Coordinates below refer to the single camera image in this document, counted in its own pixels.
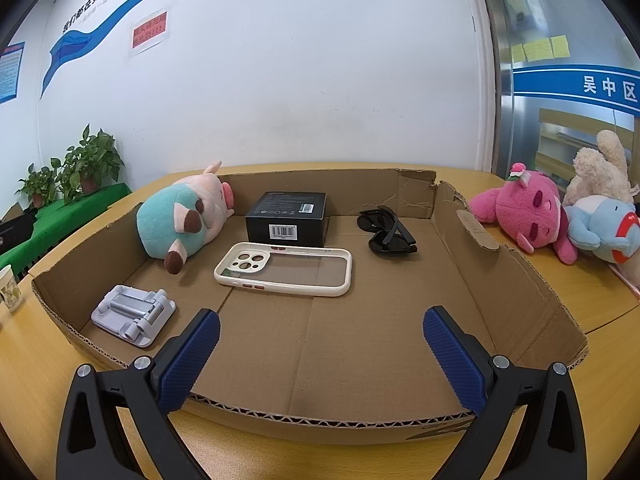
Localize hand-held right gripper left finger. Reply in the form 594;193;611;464
55;308;222;480

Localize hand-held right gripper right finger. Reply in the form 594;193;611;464
422;305;588;480

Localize white folding phone stand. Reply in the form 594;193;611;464
91;285;177;349

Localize brown cardboard box tray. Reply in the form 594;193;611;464
31;166;590;446

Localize white phone case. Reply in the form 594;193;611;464
214;242;354;299

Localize black sunglasses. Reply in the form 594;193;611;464
357;205;420;259

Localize pink and teal pig plush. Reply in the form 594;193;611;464
136;161;236;275

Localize pink plush toy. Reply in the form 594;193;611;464
469;162;583;265

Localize black product box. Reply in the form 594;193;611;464
245;191;332;249

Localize green table cloth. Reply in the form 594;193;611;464
0;182;132;276

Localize paper cup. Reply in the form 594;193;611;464
0;265;22;314

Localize light blue plush toy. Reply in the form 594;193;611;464
565;195;640;265

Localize large potted green plant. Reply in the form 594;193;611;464
59;124;126;206

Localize small potted green plant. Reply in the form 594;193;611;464
15;164;61;210

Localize beige plush toy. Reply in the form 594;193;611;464
564;130;636;206

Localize blue band glass sign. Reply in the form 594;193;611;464
512;65;640;111

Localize metal door frame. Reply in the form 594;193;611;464
475;0;516;176

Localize red wall notice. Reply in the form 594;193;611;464
131;10;170;51

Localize blue wall poster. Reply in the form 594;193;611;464
0;42;26;105

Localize blue ribbon wall decal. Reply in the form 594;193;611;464
40;0;311;101

